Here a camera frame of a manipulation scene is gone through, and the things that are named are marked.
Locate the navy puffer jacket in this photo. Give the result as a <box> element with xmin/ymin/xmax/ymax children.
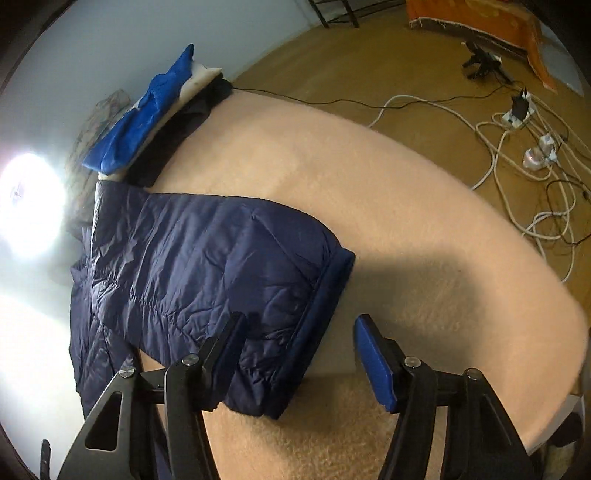
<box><xmin>68</xmin><ymin>181</ymin><xmax>356</xmax><ymax>480</ymax></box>

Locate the folded dark cloth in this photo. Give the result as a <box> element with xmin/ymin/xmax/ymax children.
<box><xmin>124</xmin><ymin>78</ymin><xmax>234</xmax><ymax>188</ymax></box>

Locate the thin black cable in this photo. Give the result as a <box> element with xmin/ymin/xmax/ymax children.
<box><xmin>230</xmin><ymin>85</ymin><xmax>525</xmax><ymax>112</ymax></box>

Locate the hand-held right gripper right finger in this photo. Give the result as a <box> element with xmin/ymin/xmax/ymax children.
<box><xmin>353</xmin><ymin>314</ymin><xmax>539</xmax><ymax>480</ymax></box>

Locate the ring light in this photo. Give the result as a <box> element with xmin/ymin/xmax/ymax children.
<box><xmin>0</xmin><ymin>152</ymin><xmax>65</xmax><ymax>273</ymax></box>

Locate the floral quilt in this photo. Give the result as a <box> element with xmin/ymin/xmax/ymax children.
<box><xmin>65</xmin><ymin>90</ymin><xmax>134</xmax><ymax>232</ymax></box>

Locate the white plug adapter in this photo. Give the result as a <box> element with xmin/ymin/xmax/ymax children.
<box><xmin>522</xmin><ymin>134</ymin><xmax>561</xmax><ymax>169</ymax></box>

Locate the black wire rack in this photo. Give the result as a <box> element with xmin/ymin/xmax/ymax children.
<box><xmin>308</xmin><ymin>0</ymin><xmax>407</xmax><ymax>29</ymax></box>

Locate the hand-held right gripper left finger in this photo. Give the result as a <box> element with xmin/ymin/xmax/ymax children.
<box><xmin>55</xmin><ymin>311</ymin><xmax>247</xmax><ymax>480</ymax></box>

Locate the folded blue cloth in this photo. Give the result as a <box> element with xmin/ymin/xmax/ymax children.
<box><xmin>82</xmin><ymin>44</ymin><xmax>197</xmax><ymax>175</ymax></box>

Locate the white extension cable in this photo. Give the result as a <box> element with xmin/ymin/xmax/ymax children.
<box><xmin>367</xmin><ymin>95</ymin><xmax>591</xmax><ymax>283</ymax></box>

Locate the small black tripod stand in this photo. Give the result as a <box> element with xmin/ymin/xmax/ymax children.
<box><xmin>462</xmin><ymin>41</ymin><xmax>513</xmax><ymax>84</ymax></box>

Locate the folded white cloth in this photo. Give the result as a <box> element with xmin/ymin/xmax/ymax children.
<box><xmin>98</xmin><ymin>60</ymin><xmax>223</xmax><ymax>186</ymax></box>

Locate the beige fleece blanket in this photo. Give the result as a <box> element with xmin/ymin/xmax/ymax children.
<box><xmin>0</xmin><ymin>89</ymin><xmax>591</xmax><ymax>480</ymax></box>

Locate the orange cloth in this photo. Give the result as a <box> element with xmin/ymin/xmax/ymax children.
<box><xmin>405</xmin><ymin>0</ymin><xmax>559</xmax><ymax>90</ymax></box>

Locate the white power strip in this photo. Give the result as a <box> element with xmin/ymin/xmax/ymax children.
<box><xmin>501</xmin><ymin>92</ymin><xmax>539</xmax><ymax>128</ymax></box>

